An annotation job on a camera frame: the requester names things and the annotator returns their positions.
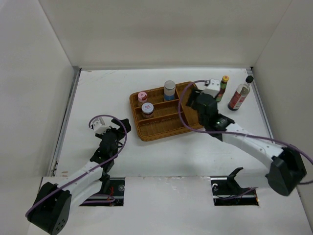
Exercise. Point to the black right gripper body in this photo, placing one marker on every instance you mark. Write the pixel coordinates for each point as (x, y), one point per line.
(201, 120)

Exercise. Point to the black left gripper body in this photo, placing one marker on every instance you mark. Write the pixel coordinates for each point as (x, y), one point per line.
(119, 133)

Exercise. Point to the red white lid jar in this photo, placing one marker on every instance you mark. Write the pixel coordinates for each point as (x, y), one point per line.
(147, 110)

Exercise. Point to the silver lid blue jar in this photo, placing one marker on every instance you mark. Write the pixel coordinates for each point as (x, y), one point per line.
(169, 90)

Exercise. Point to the pink lid small jar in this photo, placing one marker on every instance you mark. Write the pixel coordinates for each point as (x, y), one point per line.
(142, 97)

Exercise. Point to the green red sauce bottle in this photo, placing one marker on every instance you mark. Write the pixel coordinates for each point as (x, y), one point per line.
(223, 85)

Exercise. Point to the dark soy sauce bottle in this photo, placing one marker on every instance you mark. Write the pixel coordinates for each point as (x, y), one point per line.
(240, 94)

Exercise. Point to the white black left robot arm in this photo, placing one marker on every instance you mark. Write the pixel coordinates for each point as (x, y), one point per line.
(54, 202)

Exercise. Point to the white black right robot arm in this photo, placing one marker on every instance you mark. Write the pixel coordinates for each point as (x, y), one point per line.
(286, 167)

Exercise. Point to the brown wicker divided basket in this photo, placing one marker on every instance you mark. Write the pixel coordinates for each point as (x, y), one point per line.
(165, 121)

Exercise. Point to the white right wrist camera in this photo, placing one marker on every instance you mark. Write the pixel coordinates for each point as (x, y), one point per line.
(212, 87)

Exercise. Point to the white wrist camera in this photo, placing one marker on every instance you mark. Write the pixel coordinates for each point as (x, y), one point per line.
(98, 125)
(212, 87)

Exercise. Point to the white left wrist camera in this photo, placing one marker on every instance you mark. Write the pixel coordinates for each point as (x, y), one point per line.
(98, 125)

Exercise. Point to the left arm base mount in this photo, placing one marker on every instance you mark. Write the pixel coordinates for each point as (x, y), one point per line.
(111, 193)

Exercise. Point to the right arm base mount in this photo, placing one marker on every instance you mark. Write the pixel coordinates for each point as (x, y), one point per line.
(227, 192)

